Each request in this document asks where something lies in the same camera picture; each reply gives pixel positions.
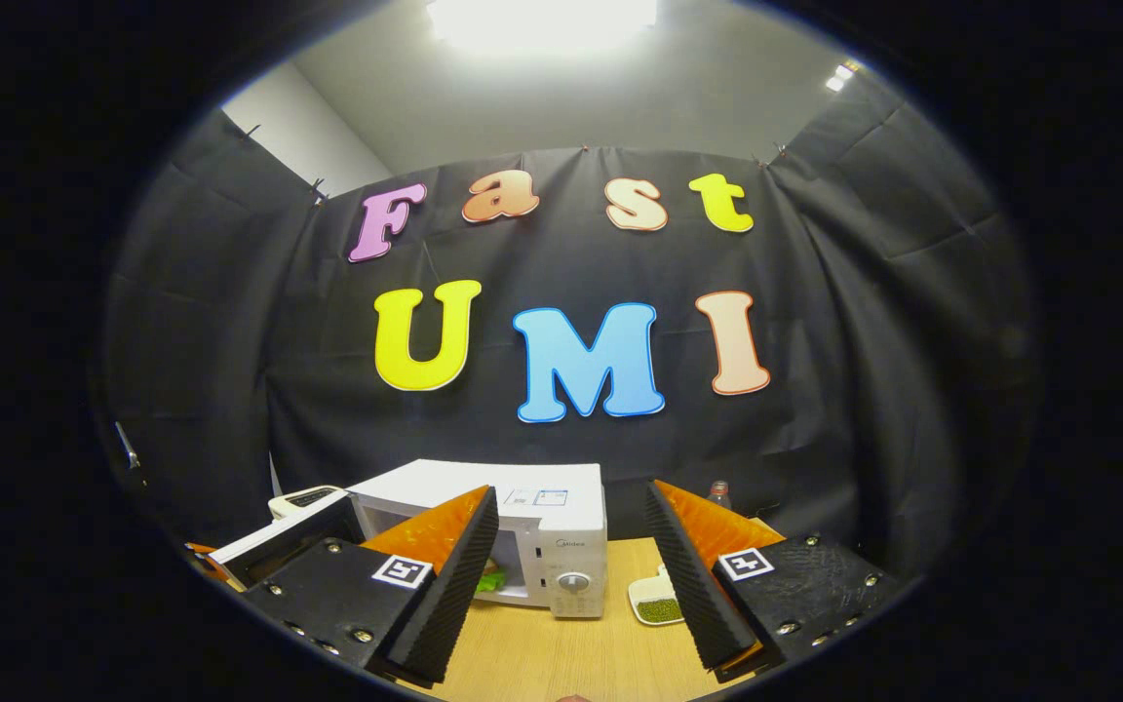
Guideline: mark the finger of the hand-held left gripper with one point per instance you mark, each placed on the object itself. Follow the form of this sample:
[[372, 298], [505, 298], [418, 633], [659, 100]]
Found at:
[[206, 561]]

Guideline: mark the white microwave oven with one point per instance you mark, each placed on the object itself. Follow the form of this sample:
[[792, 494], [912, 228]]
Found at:
[[561, 546]]

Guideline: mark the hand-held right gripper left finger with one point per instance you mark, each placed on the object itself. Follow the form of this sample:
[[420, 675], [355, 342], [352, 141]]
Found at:
[[454, 595]]

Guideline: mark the large ceiling light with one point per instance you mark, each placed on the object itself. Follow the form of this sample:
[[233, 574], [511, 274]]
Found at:
[[542, 21]]

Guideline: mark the clear plastic bottle red label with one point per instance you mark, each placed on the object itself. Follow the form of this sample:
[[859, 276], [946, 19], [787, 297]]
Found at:
[[719, 494]]

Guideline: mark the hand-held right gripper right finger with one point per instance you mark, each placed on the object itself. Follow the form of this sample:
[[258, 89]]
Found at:
[[688, 575]]

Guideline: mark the small ceiling light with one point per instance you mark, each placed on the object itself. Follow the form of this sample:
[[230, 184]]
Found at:
[[841, 76]]

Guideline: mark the white toaster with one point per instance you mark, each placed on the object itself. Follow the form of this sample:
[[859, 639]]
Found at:
[[303, 499]]

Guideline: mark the white divided dish with beans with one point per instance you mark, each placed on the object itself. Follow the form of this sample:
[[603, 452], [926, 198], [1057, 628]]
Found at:
[[657, 609]]

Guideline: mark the green leafy vegetable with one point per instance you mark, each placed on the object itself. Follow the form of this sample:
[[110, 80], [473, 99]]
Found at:
[[491, 582]]

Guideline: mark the black backdrop cloth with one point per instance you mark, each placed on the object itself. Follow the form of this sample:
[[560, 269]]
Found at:
[[864, 341]]

